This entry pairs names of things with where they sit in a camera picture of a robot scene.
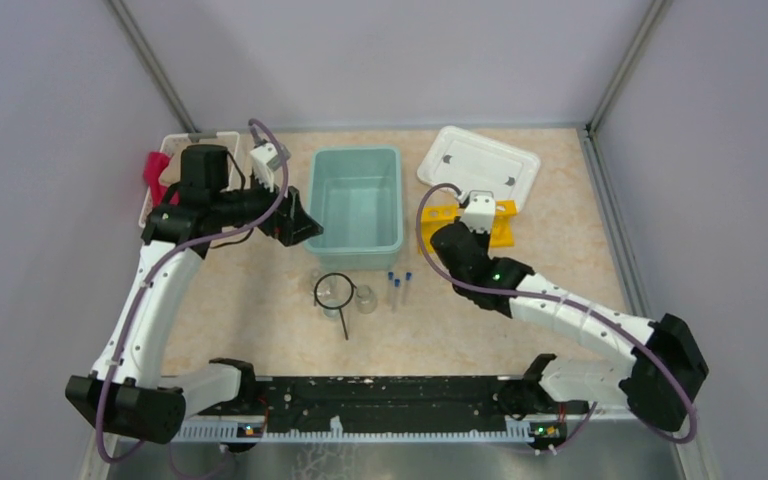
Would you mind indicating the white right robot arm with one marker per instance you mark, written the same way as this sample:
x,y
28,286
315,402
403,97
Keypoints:
x,y
654,368

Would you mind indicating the clear glass flask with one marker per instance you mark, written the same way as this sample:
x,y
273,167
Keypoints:
x,y
318,283

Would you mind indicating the yellow test tube rack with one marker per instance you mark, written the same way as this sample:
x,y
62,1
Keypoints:
x,y
435,217

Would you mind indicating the pink cloth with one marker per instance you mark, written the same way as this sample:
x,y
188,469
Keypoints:
x,y
156,162

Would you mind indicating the white plastic tray lid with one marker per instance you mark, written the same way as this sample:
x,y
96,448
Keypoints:
x,y
475,162

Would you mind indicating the clear glass beaker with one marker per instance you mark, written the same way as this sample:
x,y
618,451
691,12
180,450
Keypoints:
x,y
366,300

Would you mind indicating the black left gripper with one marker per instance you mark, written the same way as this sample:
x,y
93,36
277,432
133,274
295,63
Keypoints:
x,y
291,225

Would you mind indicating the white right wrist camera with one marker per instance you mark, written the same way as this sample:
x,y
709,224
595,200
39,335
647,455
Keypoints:
x,y
478,211

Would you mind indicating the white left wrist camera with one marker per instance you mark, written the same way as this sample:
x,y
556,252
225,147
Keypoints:
x,y
266,161

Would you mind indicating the teal plastic bin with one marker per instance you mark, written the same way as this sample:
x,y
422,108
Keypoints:
x,y
356,194

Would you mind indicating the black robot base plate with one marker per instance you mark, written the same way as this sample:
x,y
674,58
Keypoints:
x,y
433,405

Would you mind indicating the white perforated plastic basket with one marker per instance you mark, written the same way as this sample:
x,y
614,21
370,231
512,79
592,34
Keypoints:
x,y
230,139

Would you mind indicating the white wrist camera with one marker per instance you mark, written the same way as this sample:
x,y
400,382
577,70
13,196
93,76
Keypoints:
x,y
266,161
478,211

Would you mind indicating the beige cloth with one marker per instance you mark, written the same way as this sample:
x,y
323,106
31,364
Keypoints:
x,y
172,173

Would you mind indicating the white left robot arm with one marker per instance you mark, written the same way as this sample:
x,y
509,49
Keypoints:
x,y
125,392

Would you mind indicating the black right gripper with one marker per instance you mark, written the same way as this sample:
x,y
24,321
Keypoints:
x,y
484,237

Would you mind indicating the small clear glass dish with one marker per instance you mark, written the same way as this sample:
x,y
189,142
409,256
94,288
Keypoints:
x,y
332,309

